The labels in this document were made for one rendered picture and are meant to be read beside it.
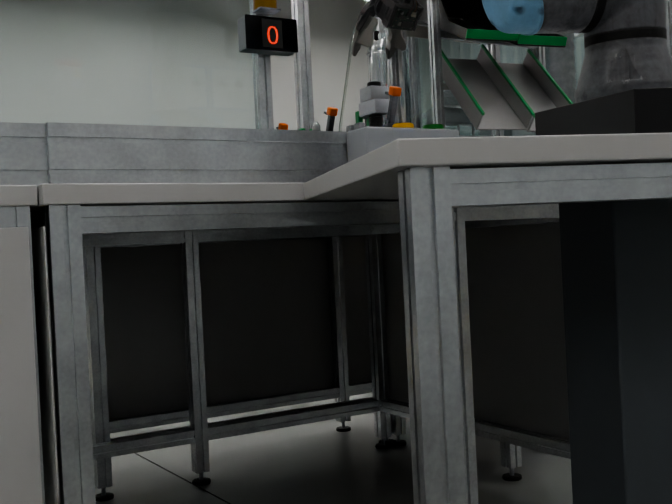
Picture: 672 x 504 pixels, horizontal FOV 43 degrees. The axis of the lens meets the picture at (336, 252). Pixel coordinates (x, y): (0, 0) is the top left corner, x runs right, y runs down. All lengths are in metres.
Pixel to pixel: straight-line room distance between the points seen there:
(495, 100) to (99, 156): 0.98
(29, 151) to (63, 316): 0.26
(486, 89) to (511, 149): 1.11
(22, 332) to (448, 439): 0.65
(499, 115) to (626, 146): 0.98
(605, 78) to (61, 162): 0.81
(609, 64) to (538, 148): 0.38
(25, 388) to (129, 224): 0.28
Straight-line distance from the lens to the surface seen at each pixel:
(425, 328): 0.91
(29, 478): 1.33
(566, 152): 0.96
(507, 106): 2.00
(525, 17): 1.25
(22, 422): 1.31
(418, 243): 0.91
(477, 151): 0.92
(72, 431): 1.31
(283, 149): 1.51
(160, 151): 1.42
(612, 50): 1.31
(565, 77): 3.05
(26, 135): 1.38
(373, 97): 1.82
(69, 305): 1.30
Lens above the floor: 0.75
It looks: level
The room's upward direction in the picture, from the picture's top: 3 degrees counter-clockwise
